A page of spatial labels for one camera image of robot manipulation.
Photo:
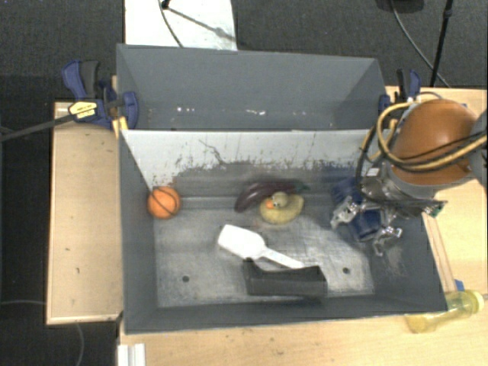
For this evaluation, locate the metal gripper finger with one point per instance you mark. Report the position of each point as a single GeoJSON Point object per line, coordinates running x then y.
{"type": "Point", "coordinates": [385, 236]}
{"type": "Point", "coordinates": [345, 212]}

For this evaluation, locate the dark blue block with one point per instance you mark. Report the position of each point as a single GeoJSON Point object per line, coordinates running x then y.
{"type": "Point", "coordinates": [366, 223]}

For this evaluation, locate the yellow rubber duck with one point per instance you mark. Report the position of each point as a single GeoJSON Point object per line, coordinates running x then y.
{"type": "Point", "coordinates": [280, 210]}

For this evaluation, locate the black open box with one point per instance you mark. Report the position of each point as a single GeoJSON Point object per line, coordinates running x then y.
{"type": "Point", "coordinates": [286, 282]}

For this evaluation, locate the purple toy eggplant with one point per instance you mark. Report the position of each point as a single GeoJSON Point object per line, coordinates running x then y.
{"type": "Point", "coordinates": [249, 196]}

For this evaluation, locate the white plastic scoop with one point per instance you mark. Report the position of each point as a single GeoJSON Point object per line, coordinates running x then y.
{"type": "Point", "coordinates": [242, 240]}

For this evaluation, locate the grey metal bin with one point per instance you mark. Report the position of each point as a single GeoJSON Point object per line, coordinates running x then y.
{"type": "Point", "coordinates": [198, 257]}

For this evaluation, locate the orange toy basketball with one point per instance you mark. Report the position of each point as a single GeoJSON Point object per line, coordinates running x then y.
{"type": "Point", "coordinates": [164, 202]}

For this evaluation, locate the pale wood board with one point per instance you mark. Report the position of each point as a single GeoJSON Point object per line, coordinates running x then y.
{"type": "Point", "coordinates": [84, 223]}

